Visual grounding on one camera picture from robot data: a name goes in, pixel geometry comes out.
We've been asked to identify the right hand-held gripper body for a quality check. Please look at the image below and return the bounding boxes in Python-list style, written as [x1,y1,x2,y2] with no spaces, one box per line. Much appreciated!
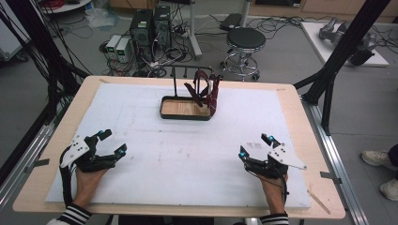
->
[244,142,308,180]

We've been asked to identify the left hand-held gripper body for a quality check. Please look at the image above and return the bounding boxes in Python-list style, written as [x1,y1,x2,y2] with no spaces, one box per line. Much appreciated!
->
[59,134,118,173]

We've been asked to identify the black hook rack wooden tray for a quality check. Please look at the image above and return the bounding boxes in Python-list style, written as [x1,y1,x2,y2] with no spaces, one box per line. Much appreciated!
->
[159,64,217,122]

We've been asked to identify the plain maroon bow tie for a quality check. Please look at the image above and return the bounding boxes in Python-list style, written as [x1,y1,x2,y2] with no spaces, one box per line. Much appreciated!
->
[183,68,211,109]

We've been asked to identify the person's right hand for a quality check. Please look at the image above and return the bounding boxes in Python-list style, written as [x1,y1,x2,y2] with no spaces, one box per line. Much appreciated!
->
[256,173,289,203]

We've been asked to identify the person's left hand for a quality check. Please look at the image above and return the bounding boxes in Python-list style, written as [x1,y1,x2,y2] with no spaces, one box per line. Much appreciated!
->
[74,168,110,196]

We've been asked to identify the white foam mat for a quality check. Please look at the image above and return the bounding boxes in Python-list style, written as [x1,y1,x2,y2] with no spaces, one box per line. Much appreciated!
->
[45,82,313,210]

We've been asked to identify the thin wooden stick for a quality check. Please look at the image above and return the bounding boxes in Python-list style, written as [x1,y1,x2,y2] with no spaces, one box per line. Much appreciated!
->
[306,188,332,216]

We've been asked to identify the white power supply unit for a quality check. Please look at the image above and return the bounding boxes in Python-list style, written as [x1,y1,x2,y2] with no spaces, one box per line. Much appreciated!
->
[105,34,122,60]
[115,37,132,64]

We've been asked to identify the black round stool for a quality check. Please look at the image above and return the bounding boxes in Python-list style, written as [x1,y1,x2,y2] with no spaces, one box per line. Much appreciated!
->
[215,27,268,83]

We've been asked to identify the computer towers on floor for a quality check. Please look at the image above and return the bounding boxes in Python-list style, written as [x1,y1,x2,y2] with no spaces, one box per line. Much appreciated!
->
[99,6,196,79]

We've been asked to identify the white floor board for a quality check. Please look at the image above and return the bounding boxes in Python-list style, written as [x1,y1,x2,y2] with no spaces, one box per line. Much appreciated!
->
[299,21,390,68]

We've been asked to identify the large black computer tower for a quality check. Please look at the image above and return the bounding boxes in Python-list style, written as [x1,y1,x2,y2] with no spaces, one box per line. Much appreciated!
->
[129,8,155,63]

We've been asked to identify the clear plastic bag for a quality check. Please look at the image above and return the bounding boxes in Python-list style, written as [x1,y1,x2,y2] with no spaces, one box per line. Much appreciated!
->
[84,7,120,30]

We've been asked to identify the black flat box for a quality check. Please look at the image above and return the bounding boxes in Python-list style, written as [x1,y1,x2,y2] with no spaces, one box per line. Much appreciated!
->
[219,12,244,32]

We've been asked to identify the slim black computer tower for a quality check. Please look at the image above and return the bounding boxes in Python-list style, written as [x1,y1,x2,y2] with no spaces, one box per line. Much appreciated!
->
[153,4,173,52]

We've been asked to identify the grey stand leg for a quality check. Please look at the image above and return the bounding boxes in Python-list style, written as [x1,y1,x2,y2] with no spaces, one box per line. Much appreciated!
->
[187,0,204,61]

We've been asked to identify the round white table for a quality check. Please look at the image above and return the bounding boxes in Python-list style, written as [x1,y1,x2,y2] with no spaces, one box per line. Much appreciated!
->
[38,0,94,15]

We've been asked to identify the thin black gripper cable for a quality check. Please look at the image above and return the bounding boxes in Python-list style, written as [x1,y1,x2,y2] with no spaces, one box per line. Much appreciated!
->
[280,176,291,217]

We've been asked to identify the black sleeved gripper cable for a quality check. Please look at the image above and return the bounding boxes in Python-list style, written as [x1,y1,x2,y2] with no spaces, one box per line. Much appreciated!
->
[58,149,75,207]

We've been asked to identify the grey metal bracket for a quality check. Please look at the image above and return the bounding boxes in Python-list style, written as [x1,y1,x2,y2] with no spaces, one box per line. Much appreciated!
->
[319,171,343,186]
[23,157,51,174]

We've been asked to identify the aluminium rail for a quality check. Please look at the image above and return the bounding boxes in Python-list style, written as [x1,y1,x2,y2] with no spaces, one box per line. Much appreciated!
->
[300,95,371,225]
[0,120,57,211]

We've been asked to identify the black metal frame stand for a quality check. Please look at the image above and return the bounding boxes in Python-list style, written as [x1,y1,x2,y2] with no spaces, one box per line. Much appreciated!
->
[293,0,392,137]
[0,0,91,126]

